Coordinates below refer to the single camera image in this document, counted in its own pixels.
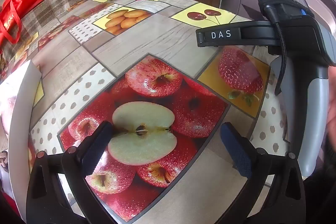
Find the plaid blanket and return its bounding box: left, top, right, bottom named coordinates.
left=0, top=0, right=111, bottom=62

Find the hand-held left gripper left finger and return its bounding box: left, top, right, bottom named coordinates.
left=26, top=121, right=113, bottom=224

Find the shiny red tote bag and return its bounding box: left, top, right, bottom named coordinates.
left=0, top=0, right=42, bottom=43

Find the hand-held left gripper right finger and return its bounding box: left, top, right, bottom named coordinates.
left=220, top=122, right=306, bottom=224

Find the white cardboard box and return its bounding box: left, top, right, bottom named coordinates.
left=0, top=60, right=42, bottom=214

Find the fruit printed tablecloth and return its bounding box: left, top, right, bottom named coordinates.
left=0, top=0, right=289, bottom=224

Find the person's right hand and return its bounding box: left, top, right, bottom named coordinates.
left=328, top=67, right=336, bottom=140

